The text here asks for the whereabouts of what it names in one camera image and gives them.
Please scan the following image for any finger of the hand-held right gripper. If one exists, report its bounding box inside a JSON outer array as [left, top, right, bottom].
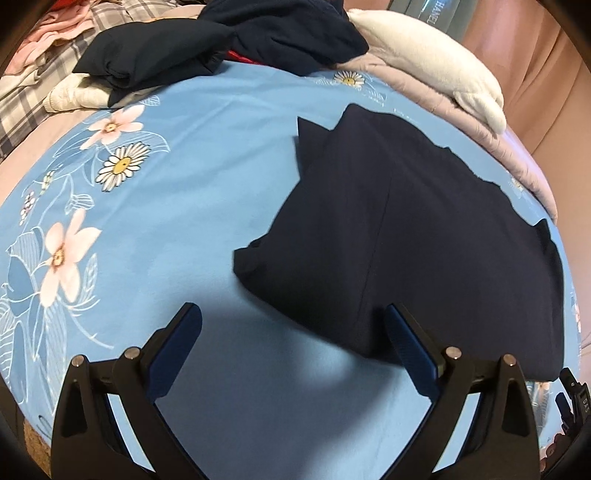
[[554, 392, 571, 428]]

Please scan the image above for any rolled navy garment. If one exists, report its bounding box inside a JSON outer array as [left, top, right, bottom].
[[71, 21, 234, 108]]

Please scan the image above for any white plush blanket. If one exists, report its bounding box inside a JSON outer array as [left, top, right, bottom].
[[346, 8, 507, 134]]

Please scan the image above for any pink curtain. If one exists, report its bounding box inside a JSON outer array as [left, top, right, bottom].
[[455, 18, 591, 222]]

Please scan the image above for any navy garment with red trim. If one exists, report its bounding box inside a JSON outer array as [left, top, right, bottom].
[[196, 0, 370, 77]]

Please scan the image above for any white knitted cloth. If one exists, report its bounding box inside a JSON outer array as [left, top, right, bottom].
[[45, 74, 139, 114]]

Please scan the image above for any pink cloth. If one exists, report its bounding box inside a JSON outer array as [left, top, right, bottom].
[[8, 0, 112, 75]]

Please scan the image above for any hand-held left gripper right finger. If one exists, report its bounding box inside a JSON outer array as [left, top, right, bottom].
[[385, 303, 541, 480]]

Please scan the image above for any lilac quilt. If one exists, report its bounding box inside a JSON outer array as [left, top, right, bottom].
[[332, 51, 560, 223]]

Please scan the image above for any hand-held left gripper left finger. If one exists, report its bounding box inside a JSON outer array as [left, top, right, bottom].
[[51, 302, 204, 480]]

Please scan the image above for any navy collared shirt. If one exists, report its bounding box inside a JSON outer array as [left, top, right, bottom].
[[233, 103, 571, 384]]

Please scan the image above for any blue floral bed sheet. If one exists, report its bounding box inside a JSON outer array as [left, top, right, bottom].
[[0, 60, 583, 480]]

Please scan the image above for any grey plaid blanket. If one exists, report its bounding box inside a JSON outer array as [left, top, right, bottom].
[[0, 0, 205, 160]]

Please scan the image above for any grey printed curtain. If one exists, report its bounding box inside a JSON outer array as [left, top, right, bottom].
[[385, 0, 477, 43]]

